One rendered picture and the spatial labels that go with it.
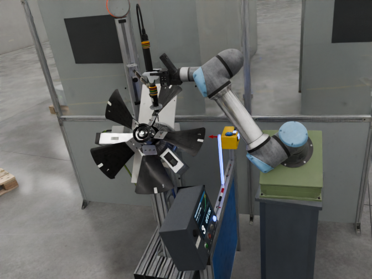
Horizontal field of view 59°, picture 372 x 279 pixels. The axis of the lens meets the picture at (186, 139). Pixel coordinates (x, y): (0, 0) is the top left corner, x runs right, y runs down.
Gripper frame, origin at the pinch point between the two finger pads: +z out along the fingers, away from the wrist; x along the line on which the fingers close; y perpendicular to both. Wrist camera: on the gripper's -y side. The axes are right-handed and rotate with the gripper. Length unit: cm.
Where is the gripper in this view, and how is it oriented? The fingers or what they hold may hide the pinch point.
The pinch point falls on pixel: (145, 72)
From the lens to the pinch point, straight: 182.4
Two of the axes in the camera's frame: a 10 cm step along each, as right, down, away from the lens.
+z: -9.6, -0.3, 2.8
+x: 2.6, -4.6, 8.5
